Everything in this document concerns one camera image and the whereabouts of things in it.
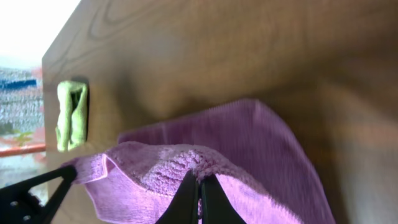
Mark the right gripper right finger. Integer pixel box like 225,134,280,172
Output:
200,175,246,224

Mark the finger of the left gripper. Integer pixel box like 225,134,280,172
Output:
1,165,77,224

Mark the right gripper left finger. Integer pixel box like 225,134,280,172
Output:
156,170,198,224

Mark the purple cloth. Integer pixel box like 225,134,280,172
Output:
70,100,335,223

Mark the folded green cloth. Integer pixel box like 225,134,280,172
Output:
55,80,89,152

